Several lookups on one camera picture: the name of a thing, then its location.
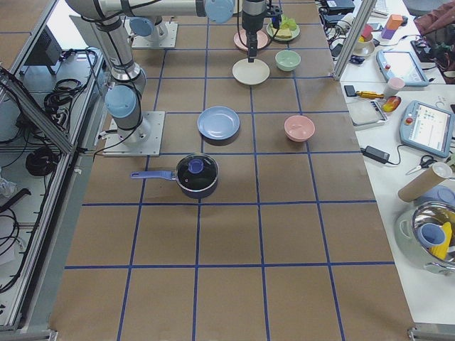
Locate pink plate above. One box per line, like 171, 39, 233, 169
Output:
233, 29, 269, 51

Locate bread slice on plate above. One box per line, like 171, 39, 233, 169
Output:
274, 28, 292, 40

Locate cream white plate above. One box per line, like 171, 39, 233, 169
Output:
232, 58, 270, 85

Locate green lettuce leaf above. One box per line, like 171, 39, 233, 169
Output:
270, 14, 298, 31

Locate green bowl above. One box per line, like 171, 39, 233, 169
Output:
275, 50, 301, 72

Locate green plate with food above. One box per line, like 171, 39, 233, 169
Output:
266, 23, 300, 42

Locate pink bowl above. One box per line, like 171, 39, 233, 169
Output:
284, 115, 316, 142

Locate black phone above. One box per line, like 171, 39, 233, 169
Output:
343, 85, 357, 97

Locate white bowl with toys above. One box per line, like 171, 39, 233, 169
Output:
353, 33, 375, 57

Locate white digital scale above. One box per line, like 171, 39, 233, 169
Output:
347, 99, 388, 130

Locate purple and orange blocks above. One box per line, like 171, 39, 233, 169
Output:
380, 14, 403, 40

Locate blue saucepan with lid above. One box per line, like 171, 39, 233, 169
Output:
130, 153, 219, 199

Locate far teach pendant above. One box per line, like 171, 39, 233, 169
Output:
375, 50, 429, 87

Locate teach pendant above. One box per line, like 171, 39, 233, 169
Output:
375, 50, 429, 87
400, 101, 454, 158

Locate orange toy fruit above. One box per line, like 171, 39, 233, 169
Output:
381, 96, 402, 113

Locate black power adapter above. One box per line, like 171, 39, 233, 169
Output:
360, 146, 390, 164

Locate near teach pendant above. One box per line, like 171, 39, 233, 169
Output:
400, 101, 454, 158

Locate black control box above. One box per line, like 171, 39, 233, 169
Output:
24, 26, 63, 75

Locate scissors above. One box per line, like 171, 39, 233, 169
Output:
406, 154, 437, 175

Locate cardboard tube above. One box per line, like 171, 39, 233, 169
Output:
397, 162, 453, 202

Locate blue grey plate on desk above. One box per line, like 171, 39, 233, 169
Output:
413, 185, 455, 208

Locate steel mixing bowl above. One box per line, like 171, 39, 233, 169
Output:
395, 202, 454, 276

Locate blue cup in bowl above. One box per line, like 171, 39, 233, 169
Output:
419, 223, 445, 248

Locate yellow corn toy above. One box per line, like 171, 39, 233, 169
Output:
429, 222, 452, 260

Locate aluminium frame post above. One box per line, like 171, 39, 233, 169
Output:
333, 0, 376, 81

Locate yellow handled tool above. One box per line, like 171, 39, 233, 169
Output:
356, 91, 385, 99

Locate black cable coil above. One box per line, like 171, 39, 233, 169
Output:
25, 144, 58, 178

